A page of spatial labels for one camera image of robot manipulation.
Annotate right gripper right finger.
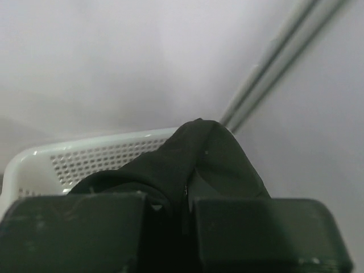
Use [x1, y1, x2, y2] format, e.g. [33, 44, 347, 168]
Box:
[186, 167, 355, 273]

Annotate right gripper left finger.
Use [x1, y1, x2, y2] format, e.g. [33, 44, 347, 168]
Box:
[1, 193, 166, 272]

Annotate black trousers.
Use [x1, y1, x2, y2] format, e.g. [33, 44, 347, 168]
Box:
[64, 118, 272, 237]

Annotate white plastic basket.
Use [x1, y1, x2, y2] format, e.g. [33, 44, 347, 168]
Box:
[1, 128, 176, 204]

